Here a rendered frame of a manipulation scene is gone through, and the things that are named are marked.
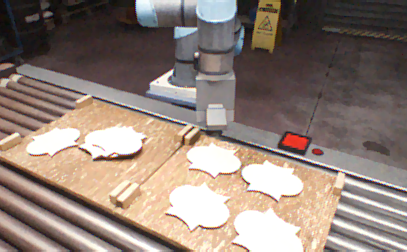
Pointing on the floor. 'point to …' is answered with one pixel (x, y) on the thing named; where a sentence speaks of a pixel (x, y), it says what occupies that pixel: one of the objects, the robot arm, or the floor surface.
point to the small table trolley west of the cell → (5, 51)
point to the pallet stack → (74, 8)
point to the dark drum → (32, 28)
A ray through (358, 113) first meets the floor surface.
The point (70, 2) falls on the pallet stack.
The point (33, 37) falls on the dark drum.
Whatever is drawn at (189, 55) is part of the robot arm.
